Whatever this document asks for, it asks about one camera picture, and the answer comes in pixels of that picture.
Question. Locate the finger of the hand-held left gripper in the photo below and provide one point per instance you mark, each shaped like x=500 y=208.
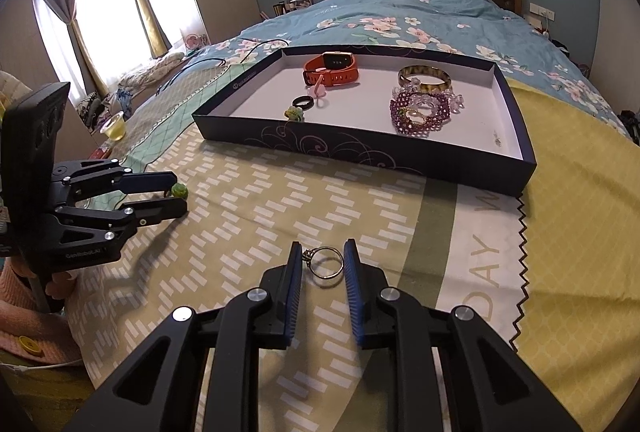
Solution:
x=155 y=211
x=145 y=182

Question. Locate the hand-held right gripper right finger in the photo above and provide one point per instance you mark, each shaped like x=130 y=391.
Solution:
x=355 y=297

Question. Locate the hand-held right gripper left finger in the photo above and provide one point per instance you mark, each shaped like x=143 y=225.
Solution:
x=292 y=297

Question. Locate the green stone earring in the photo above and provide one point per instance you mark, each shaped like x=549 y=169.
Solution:
x=177 y=192

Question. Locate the dark blue shallow box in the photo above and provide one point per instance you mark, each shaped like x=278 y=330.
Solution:
x=360 y=111

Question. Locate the person's left hand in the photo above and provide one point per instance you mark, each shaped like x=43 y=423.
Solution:
x=60 y=283

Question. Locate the plastic cup with yellow liquid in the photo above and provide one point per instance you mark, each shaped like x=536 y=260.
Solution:
x=112 y=127

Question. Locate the patchwork print blanket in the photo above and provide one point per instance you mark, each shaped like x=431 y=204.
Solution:
x=250 y=212

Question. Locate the crumpled light bedding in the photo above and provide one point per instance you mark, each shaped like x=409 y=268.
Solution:
x=150 y=71

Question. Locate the pink round cushion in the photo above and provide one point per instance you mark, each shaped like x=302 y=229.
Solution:
x=194 y=40

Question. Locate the window with sheer curtain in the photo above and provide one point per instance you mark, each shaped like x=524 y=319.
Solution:
x=102 y=16

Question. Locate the person's peach cardigan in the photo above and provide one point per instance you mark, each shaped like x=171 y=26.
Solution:
x=45 y=337

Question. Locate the olive yellow garment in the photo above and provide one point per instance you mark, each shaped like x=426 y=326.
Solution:
x=40 y=397

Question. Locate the tortoiseshell bangle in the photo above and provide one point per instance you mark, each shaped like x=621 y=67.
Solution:
x=425 y=89

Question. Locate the orange smartwatch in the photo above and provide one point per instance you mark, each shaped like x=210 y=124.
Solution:
x=340 y=74

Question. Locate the bedside clutter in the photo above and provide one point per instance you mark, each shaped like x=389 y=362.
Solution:
x=292 y=4

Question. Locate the blue floral duvet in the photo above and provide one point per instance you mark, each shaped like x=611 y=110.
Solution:
x=400 y=11

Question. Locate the white wall socket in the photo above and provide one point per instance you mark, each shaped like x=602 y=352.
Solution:
x=542 y=10

